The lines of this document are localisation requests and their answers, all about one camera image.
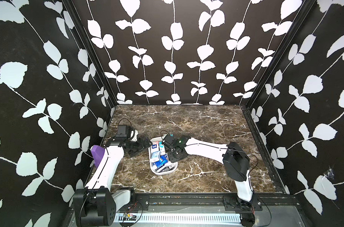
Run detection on teal cartoon tissue pack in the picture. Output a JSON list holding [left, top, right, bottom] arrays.
[[159, 141, 166, 155]]

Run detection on pink Tempo tissue pack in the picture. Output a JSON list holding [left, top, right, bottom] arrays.
[[151, 141, 159, 153]]

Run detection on purple plastic scoop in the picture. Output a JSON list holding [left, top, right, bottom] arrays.
[[91, 145, 105, 168]]

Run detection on dark blue tissue pack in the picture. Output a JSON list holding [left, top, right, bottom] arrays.
[[154, 156, 168, 169]]

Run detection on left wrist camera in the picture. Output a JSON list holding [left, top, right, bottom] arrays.
[[115, 125, 135, 140]]

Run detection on white ribbed cable duct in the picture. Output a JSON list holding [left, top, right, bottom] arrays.
[[114, 213, 242, 226]]

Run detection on white storage box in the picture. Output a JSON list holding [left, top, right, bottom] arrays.
[[148, 136, 178, 176]]

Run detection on light blue tissue pack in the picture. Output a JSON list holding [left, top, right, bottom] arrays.
[[150, 151, 161, 163]]

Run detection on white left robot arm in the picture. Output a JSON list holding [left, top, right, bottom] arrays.
[[73, 138, 153, 227]]

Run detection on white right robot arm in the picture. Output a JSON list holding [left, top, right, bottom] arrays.
[[162, 134, 253, 202]]

